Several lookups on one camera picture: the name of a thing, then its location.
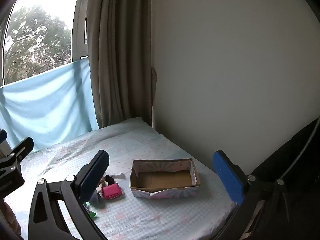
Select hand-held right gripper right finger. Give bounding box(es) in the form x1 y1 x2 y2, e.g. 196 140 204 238
212 150 297 240

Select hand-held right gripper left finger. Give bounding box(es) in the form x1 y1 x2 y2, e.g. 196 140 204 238
28 150 110 240

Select brown plush toy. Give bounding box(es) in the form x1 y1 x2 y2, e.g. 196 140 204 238
98 175 115 188

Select pink zip pouch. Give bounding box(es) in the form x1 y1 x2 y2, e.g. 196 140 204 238
102 183 123 200

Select grey cloth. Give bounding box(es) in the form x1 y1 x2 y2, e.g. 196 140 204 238
89 189 107 209

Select green packet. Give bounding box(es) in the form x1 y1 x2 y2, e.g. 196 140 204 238
84 202 97 217

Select patterned cardboard box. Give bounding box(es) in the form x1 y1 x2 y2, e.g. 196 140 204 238
129 158 201 198

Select person's left hand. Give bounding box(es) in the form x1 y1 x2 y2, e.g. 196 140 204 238
0 198 22 236

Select light blue cloth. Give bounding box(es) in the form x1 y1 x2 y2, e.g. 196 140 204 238
0 57 100 153

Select dark clothing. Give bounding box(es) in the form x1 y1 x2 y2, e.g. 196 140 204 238
250 116 320 240

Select window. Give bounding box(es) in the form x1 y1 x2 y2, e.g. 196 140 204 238
0 0 90 86

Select beige curtain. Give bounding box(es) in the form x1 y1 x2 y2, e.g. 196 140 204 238
86 0 157 129

